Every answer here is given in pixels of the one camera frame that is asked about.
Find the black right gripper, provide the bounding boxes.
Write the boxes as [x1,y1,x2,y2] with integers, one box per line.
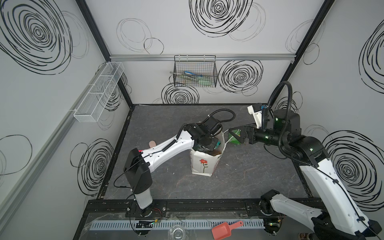
[227,120,286,149]

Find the green snack packet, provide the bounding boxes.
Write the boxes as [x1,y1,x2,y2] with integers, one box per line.
[228,128,247,145]

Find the white paper bag red flower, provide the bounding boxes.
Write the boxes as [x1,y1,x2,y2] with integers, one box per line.
[190,130,226,177]

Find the beige pink eraser block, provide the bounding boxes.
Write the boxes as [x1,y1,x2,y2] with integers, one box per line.
[149,141,157,148]

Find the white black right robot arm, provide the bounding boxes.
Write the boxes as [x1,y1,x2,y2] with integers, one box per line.
[242,105,382,240]

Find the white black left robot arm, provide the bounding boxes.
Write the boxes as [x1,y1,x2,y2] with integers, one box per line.
[123,116,223,211]

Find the red plastic scoop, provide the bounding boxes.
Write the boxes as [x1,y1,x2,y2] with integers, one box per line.
[212,221,244,240]

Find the clear glass bowl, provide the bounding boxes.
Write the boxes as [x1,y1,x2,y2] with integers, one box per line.
[168,225,187,240]

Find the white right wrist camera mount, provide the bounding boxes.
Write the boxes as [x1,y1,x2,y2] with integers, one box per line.
[247,103,264,129]

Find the black wire wall basket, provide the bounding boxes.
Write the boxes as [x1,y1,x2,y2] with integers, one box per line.
[171,60,218,88]

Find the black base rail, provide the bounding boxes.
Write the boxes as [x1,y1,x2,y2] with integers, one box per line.
[85,199,265,217]

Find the aluminium wall rail back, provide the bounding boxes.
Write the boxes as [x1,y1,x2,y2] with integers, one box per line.
[110,54,296,62]

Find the aluminium wall rail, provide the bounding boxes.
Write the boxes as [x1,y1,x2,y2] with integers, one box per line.
[110,54,296,62]
[1,62,110,232]

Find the grey slotted cable duct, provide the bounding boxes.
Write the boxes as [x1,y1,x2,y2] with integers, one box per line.
[89,218,266,231]

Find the clear plastic wall shelf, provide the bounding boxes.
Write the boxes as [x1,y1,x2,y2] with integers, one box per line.
[74,62,124,123]

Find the black corner frame post right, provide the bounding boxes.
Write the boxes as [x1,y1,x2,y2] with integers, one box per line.
[267,0,335,107]

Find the black corner frame post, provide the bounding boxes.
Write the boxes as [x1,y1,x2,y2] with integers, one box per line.
[75,0,135,110]
[267,0,335,107]

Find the black corner frame post left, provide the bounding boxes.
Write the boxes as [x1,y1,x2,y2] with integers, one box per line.
[75,0,135,110]

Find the aluminium wall rail left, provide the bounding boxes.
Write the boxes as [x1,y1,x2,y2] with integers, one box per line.
[1,62,110,232]

